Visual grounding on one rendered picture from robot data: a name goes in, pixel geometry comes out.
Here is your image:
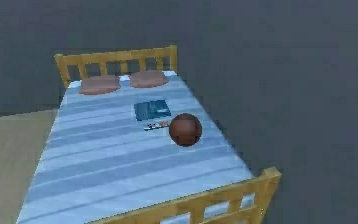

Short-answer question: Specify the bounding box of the wooden bed with blue striped cover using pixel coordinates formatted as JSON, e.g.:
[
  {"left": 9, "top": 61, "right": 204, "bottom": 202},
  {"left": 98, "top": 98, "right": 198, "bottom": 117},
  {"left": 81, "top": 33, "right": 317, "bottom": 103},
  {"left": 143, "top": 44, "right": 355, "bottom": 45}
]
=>
[{"left": 15, "top": 44, "right": 283, "bottom": 224}]

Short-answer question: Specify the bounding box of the brown basketball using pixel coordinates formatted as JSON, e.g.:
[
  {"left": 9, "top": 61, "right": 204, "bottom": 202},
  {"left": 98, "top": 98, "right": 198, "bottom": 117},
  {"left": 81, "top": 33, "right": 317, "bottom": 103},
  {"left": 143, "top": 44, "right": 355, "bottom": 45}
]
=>
[{"left": 168, "top": 112, "right": 203, "bottom": 148}]

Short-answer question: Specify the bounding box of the dark blue book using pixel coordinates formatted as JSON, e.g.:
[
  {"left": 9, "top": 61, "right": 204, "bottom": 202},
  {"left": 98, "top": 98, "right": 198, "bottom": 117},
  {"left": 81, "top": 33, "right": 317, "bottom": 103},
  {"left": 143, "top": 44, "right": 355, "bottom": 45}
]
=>
[{"left": 133, "top": 99, "right": 172, "bottom": 122}]

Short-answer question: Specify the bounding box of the reddish brown pillow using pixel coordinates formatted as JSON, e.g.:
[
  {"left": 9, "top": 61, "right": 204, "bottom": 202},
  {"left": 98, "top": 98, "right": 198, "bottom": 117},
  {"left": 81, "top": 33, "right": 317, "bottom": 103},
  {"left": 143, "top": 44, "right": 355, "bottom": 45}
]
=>
[
  {"left": 78, "top": 74, "right": 122, "bottom": 96},
  {"left": 129, "top": 69, "right": 170, "bottom": 89}
]

